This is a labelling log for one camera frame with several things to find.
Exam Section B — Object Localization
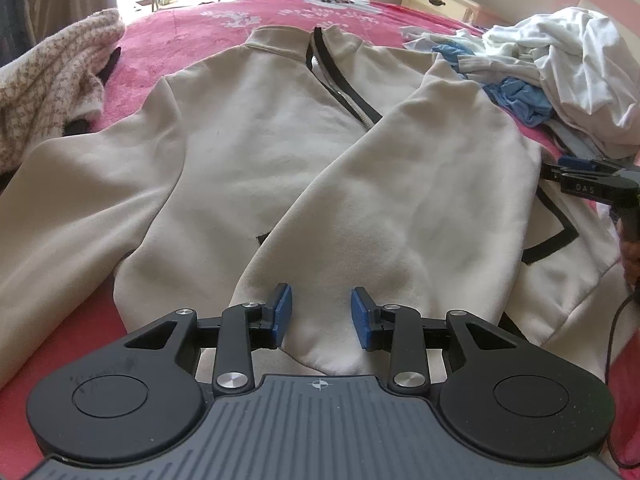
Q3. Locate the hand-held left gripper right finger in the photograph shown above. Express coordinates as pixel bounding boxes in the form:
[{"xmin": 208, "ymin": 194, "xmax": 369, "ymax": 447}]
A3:
[{"xmin": 350, "ymin": 286, "xmax": 526, "ymax": 396}]

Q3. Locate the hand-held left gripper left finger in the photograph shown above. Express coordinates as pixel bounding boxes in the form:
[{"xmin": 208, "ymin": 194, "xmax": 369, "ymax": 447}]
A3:
[{"xmin": 122, "ymin": 282, "xmax": 293, "ymax": 396}]

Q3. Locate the beige zip sweatshirt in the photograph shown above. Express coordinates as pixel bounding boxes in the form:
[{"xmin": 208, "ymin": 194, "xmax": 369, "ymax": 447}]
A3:
[{"xmin": 0, "ymin": 25, "xmax": 626, "ymax": 386}]

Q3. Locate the pile of white blue clothes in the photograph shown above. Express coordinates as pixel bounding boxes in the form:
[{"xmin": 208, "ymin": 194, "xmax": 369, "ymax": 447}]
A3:
[{"xmin": 482, "ymin": 7, "xmax": 640, "ymax": 146}]

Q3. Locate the person's right hand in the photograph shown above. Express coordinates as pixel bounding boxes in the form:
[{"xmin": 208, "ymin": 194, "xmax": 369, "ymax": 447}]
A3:
[{"xmin": 619, "ymin": 220, "xmax": 640, "ymax": 293}]

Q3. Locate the grey garment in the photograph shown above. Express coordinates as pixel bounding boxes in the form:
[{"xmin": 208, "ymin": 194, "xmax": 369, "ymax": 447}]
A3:
[{"xmin": 545, "ymin": 120, "xmax": 613, "ymax": 162}]

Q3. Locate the blue and white garment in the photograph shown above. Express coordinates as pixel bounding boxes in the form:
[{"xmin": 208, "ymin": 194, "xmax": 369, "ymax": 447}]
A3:
[{"xmin": 402, "ymin": 25, "xmax": 556, "ymax": 128}]

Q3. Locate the pink floral blanket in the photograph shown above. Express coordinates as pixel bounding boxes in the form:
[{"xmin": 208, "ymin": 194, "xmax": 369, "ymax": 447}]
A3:
[{"xmin": 0, "ymin": 0, "xmax": 640, "ymax": 480}]

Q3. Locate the beige checked knit sweater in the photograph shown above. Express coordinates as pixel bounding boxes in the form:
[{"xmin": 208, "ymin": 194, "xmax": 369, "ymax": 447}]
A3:
[{"xmin": 0, "ymin": 9, "xmax": 126, "ymax": 176}]

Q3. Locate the black cable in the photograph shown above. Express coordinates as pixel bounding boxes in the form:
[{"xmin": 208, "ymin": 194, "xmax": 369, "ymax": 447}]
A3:
[{"xmin": 602, "ymin": 290, "xmax": 640, "ymax": 471}]

